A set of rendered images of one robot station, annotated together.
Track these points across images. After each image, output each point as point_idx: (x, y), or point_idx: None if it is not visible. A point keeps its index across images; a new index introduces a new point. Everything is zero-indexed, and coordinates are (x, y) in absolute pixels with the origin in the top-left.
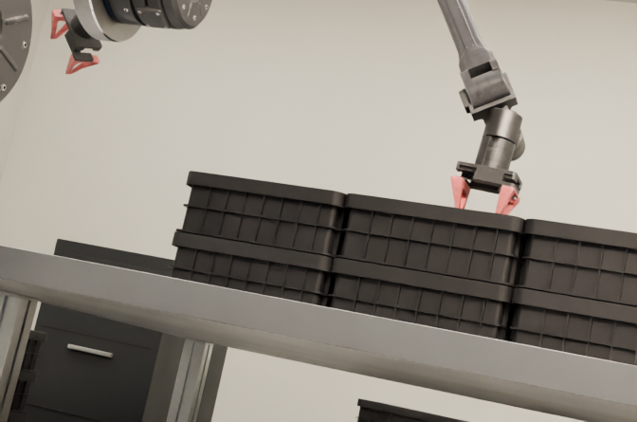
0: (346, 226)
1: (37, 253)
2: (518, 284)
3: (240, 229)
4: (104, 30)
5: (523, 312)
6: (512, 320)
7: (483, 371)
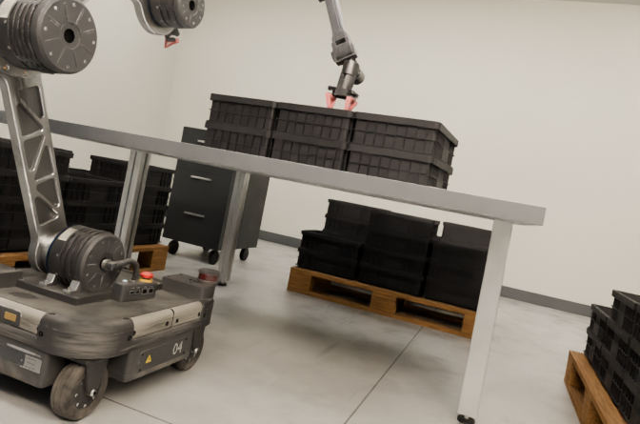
0: None
1: (120, 131)
2: None
3: (232, 119)
4: (153, 30)
5: (352, 153)
6: None
7: (295, 176)
